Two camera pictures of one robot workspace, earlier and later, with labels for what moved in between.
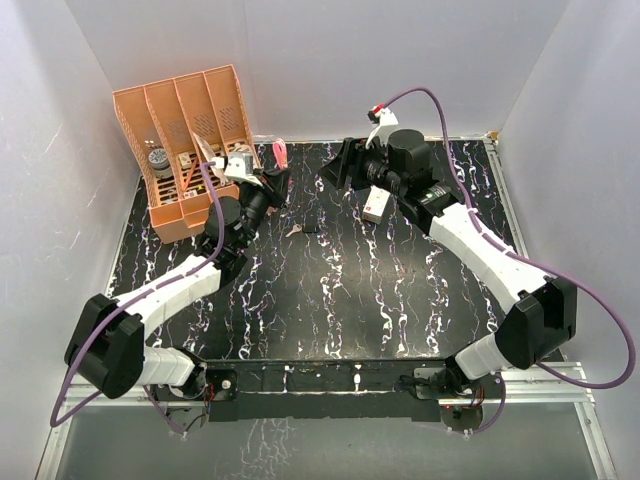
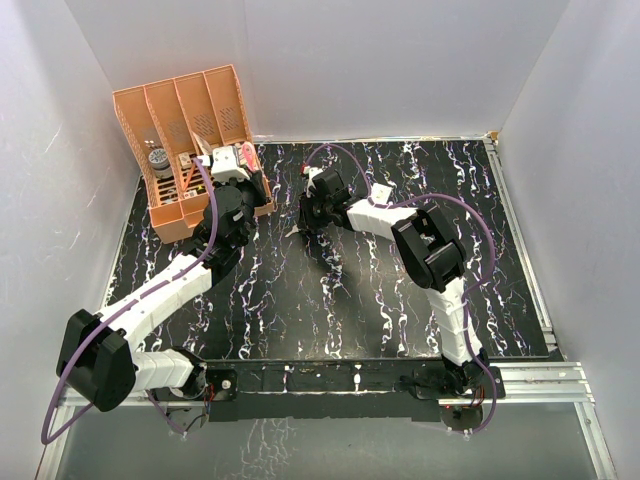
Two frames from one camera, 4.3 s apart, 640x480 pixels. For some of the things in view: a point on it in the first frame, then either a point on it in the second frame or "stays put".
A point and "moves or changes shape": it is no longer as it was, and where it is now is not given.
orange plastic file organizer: [177, 126] stays put
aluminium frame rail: [564, 383] stays put
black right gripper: [347, 164] -> [307, 221]
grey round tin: [158, 159] stays put
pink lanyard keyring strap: [279, 148] moves or changes shape
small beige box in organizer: [185, 160] stays put
